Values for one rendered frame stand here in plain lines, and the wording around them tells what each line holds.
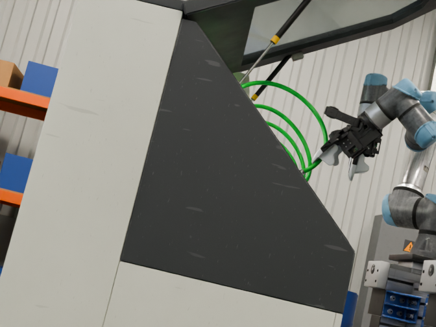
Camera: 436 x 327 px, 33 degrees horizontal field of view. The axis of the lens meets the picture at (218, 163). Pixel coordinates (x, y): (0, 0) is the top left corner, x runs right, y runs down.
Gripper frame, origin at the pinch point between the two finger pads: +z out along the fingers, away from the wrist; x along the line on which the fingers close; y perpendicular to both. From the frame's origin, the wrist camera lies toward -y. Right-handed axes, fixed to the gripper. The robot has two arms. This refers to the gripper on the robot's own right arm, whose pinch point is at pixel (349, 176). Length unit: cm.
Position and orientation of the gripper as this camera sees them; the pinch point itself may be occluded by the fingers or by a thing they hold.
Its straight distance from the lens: 241.6
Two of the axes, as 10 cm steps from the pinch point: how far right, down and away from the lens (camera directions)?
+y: 9.7, 2.3, 0.0
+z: -2.3, 9.6, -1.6
